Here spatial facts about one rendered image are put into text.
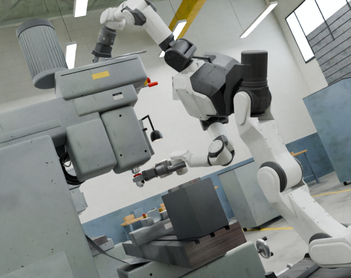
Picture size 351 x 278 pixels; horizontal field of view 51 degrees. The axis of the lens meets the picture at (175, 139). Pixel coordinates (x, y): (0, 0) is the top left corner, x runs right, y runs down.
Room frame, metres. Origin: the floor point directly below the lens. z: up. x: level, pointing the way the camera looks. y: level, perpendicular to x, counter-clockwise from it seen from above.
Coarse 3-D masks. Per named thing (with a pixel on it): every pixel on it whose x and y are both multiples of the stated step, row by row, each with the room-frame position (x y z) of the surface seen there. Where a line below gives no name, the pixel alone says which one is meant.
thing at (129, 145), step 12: (120, 108) 1.88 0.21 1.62; (132, 108) 1.91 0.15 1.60; (108, 120) 1.85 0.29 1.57; (120, 120) 1.87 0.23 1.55; (132, 120) 1.89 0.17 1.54; (108, 132) 1.84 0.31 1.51; (120, 132) 1.86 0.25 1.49; (132, 132) 1.88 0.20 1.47; (120, 144) 1.85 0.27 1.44; (132, 144) 1.88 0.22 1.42; (144, 144) 1.90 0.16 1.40; (120, 156) 1.84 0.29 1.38; (132, 156) 1.87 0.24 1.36; (144, 156) 1.89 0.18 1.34; (120, 168) 1.86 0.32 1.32
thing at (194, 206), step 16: (176, 192) 1.38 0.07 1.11; (192, 192) 1.33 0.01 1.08; (208, 192) 1.36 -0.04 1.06; (176, 208) 1.43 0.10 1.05; (192, 208) 1.32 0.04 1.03; (208, 208) 1.35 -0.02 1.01; (176, 224) 1.47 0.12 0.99; (192, 224) 1.36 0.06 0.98; (208, 224) 1.34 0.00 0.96; (224, 224) 1.37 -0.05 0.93
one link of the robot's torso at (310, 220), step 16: (272, 176) 1.54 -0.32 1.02; (272, 192) 1.56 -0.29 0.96; (288, 192) 1.61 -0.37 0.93; (304, 192) 1.61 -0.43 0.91; (288, 208) 1.56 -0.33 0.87; (304, 208) 1.54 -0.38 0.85; (320, 208) 1.57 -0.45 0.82; (304, 224) 1.55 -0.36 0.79; (320, 224) 1.51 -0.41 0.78; (336, 224) 1.53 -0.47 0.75
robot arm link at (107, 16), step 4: (108, 8) 1.77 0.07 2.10; (112, 8) 1.76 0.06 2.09; (116, 8) 1.75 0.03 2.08; (104, 12) 1.79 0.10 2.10; (108, 12) 1.75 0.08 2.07; (112, 12) 1.75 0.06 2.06; (104, 16) 1.78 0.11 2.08; (108, 16) 1.76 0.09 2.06; (112, 16) 1.75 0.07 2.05; (100, 20) 1.83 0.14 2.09; (104, 20) 1.78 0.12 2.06; (108, 20) 1.77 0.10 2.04; (112, 20) 1.77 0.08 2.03; (116, 20) 1.76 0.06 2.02; (104, 24) 1.83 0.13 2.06
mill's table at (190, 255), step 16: (128, 240) 2.41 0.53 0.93; (160, 240) 1.78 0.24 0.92; (176, 240) 1.55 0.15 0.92; (192, 240) 1.37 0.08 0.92; (208, 240) 1.32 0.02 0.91; (224, 240) 1.34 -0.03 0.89; (240, 240) 1.36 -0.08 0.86; (144, 256) 1.93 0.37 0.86; (160, 256) 1.62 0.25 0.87; (176, 256) 1.41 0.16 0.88; (192, 256) 1.29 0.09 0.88; (208, 256) 1.31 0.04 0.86
